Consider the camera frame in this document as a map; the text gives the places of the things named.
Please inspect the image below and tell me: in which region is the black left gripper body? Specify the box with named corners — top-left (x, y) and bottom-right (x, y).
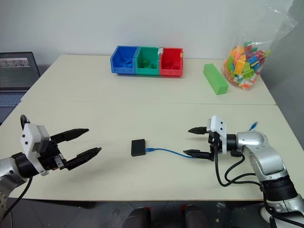
top-left (38, 139), bottom-right (68, 171)

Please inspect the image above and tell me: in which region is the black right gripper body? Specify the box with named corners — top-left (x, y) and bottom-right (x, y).
top-left (208, 131), bottom-right (224, 162)

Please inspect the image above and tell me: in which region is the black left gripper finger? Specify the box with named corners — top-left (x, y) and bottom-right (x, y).
top-left (50, 128), bottom-right (90, 144)
top-left (65, 147), bottom-right (103, 171)

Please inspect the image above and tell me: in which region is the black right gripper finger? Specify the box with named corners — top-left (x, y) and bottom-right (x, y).
top-left (188, 126), bottom-right (209, 136)
top-left (182, 149), bottom-right (211, 161)

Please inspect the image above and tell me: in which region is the small black box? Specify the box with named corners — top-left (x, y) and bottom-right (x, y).
top-left (130, 139), bottom-right (147, 157)

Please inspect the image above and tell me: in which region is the long green block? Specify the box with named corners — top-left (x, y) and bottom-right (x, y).
top-left (203, 63), bottom-right (229, 96)

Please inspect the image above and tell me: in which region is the red plastic storage bin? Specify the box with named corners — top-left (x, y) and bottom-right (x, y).
top-left (159, 47), bottom-right (185, 78)

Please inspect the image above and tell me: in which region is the clear bag of toy bricks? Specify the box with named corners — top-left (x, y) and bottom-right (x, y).
top-left (222, 0), bottom-right (300, 91)

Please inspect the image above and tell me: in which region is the dark rounded shape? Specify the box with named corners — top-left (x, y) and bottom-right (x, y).
top-left (127, 207), bottom-right (152, 228)

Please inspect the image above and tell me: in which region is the grey laptop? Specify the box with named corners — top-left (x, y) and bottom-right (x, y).
top-left (0, 51), bottom-right (41, 124)

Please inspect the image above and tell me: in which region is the green plastic storage bin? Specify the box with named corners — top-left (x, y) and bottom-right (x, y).
top-left (135, 47), bottom-right (163, 76)

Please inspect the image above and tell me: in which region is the blue toy brick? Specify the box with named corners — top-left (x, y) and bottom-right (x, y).
top-left (118, 57), bottom-right (134, 69)

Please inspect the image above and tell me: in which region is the blue plastic storage bin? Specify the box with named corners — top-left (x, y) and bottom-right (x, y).
top-left (110, 45), bottom-right (140, 76)

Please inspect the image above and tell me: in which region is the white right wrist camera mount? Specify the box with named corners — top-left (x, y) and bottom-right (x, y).
top-left (206, 115), bottom-right (228, 153)

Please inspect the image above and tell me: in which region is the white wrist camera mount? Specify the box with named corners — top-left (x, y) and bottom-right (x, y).
top-left (20, 123), bottom-right (51, 177)
top-left (206, 115), bottom-right (228, 153)

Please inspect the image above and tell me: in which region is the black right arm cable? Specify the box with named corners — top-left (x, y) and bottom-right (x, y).
top-left (213, 142), bottom-right (262, 189)

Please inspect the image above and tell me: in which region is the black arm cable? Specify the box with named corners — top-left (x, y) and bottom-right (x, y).
top-left (213, 142), bottom-right (262, 189)
top-left (0, 114), bottom-right (33, 223)

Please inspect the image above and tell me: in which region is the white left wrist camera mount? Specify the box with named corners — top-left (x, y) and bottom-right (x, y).
top-left (20, 123), bottom-right (51, 177)

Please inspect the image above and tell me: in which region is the blue cable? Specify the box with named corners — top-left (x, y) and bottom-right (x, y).
top-left (145, 121), bottom-right (259, 159)

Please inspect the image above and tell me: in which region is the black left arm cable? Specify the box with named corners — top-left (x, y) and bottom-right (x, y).
top-left (0, 114), bottom-right (33, 223)

